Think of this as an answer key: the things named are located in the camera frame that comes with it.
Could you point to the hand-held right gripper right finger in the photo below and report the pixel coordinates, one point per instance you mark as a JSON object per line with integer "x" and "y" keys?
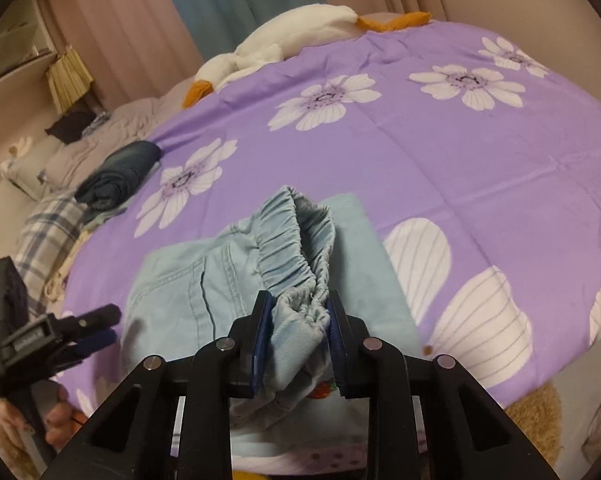
{"x": 336, "y": 345}

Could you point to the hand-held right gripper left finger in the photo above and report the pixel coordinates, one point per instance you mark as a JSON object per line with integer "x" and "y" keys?
{"x": 260, "y": 340}

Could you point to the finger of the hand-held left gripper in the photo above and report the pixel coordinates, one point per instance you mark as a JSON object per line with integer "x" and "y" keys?
{"x": 100, "y": 318}
{"x": 98, "y": 342}

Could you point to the light blue denim pants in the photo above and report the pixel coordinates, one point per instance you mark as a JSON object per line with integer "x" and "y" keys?
{"x": 180, "y": 285}

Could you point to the folded dark denim pants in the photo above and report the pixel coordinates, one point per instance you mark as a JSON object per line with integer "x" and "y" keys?
{"x": 120, "y": 170}

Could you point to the person's left hand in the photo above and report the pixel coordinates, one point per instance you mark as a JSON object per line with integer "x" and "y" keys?
{"x": 63, "y": 417}

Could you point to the cream cartoon print cloth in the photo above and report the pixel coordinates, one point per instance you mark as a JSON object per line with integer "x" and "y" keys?
{"x": 63, "y": 275}

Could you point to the plaid cloth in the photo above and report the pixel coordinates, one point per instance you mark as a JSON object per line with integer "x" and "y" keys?
{"x": 50, "y": 240}

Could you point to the grey pillow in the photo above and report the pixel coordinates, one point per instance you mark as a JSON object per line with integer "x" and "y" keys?
{"x": 45, "y": 170}

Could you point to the black cloth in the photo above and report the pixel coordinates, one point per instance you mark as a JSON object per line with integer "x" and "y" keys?
{"x": 70, "y": 125}

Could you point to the beige bed sheet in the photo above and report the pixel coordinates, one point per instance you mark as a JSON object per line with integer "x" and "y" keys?
{"x": 140, "y": 115}

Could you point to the purple floral blanket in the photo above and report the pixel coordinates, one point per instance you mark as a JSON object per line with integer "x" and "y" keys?
{"x": 430, "y": 160}

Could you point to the tan fluffy blanket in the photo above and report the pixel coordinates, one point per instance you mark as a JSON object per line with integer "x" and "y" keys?
{"x": 540, "y": 420}

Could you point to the tan straw bundle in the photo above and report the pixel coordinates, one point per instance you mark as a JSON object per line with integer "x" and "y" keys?
{"x": 70, "y": 77}

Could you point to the bedside shelf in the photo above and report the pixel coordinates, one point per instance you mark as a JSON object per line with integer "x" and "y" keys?
{"x": 15, "y": 45}

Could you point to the white goose plush toy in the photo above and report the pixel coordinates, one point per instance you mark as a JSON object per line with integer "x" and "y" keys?
{"x": 280, "y": 30}

